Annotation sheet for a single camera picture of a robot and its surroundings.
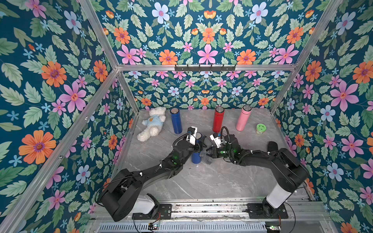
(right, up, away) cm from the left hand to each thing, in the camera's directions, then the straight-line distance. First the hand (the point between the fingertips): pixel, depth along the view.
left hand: (202, 134), depth 80 cm
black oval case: (+49, -10, +18) cm, 53 cm away
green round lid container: (+43, +2, +24) cm, 50 cm away
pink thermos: (+29, +13, +13) cm, 34 cm away
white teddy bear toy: (-32, +10, +23) cm, 40 cm away
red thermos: (+12, +8, +19) cm, 24 cm away
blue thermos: (-17, +9, +15) cm, 24 cm away
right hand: (+3, -10, +7) cm, 13 cm away
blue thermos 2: (-3, -13, +3) cm, 14 cm away
